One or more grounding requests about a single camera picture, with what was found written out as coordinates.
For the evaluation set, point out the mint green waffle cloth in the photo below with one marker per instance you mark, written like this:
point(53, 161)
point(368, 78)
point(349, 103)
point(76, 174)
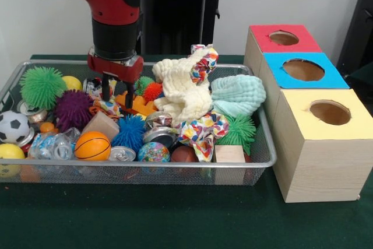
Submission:
point(239, 94)

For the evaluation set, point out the purple spiky ball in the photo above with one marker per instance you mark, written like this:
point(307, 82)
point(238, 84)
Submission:
point(73, 110)

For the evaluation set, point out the globe print ball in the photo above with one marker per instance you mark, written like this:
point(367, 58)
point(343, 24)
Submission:
point(154, 152)

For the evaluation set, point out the green spiky ball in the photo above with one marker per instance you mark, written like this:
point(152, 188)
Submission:
point(243, 128)
point(42, 87)

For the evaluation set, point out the black stand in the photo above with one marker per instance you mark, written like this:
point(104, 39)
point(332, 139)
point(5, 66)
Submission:
point(358, 27)

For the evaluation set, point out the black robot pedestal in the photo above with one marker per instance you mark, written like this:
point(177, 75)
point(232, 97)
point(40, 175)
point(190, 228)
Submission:
point(180, 13)

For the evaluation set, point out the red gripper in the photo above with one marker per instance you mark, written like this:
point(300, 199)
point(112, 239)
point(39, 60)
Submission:
point(116, 69)

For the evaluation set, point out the cream waffle cloth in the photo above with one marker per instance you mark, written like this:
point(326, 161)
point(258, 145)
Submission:
point(186, 94)

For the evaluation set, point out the orange basketball toy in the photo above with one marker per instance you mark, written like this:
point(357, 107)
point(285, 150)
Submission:
point(92, 146)

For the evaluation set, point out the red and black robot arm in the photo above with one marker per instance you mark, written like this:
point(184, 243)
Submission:
point(113, 4)

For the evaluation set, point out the black and white soccer ball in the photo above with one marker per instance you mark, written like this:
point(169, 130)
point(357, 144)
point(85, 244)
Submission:
point(13, 126)

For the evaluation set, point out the wooden three-hole box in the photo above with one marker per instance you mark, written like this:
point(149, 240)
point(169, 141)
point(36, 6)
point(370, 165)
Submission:
point(320, 167)

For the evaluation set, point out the colourful patterned cloth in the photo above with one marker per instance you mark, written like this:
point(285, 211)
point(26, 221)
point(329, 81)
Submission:
point(205, 65)
point(204, 131)

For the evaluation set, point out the dark green tablecloth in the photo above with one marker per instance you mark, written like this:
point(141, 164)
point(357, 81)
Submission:
point(175, 220)
point(362, 74)

